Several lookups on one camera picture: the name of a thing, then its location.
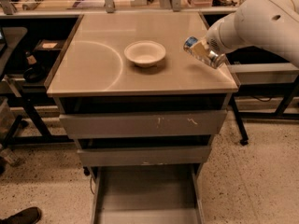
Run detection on grey drawer cabinet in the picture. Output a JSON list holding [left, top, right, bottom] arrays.
[[44, 11, 241, 224]]

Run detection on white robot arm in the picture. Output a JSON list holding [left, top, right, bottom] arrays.
[[183, 0, 299, 69]]

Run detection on black table frame right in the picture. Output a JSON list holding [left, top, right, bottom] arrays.
[[228, 63, 299, 147]]

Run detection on black shoe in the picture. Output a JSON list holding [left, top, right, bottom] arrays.
[[0, 207, 41, 224]]

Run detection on white paper bowl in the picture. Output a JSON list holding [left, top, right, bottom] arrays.
[[124, 40, 166, 68]]

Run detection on grey top drawer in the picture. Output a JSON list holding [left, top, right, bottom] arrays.
[[60, 110, 227, 139]]

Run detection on grey middle drawer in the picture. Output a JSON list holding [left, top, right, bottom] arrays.
[[78, 146, 211, 167]]

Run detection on black headphones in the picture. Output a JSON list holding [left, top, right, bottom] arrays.
[[23, 66, 46, 83]]

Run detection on grey open bottom drawer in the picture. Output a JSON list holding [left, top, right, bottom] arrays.
[[91, 164, 204, 224]]

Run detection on black desk left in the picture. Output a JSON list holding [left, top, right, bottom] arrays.
[[1, 27, 71, 148]]

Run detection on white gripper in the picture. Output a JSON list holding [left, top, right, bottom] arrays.
[[191, 16, 240, 57]]

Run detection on silver blue redbull can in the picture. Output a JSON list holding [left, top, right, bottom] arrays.
[[183, 36, 225, 69]]

